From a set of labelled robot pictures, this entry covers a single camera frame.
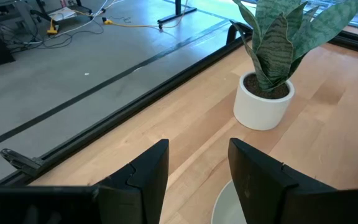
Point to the yellow plug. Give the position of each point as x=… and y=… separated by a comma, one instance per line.
x=52, y=29

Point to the black frame clamp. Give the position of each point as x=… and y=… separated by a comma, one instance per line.
x=20, y=160
x=233, y=31

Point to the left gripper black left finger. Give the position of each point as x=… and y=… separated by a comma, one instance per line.
x=141, y=189

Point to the black desk foot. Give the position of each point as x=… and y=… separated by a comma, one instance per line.
x=177, y=15

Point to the white round plant pot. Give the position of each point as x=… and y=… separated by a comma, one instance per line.
x=259, y=112

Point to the black aluminium table frame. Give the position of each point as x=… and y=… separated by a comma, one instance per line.
x=120, y=115

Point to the white paper stack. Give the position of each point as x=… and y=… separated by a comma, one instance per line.
x=62, y=14

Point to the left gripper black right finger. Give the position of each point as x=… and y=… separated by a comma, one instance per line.
x=259, y=186

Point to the grey bowl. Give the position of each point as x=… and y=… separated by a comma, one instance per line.
x=225, y=208

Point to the green snake plant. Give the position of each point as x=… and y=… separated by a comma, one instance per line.
x=275, y=46

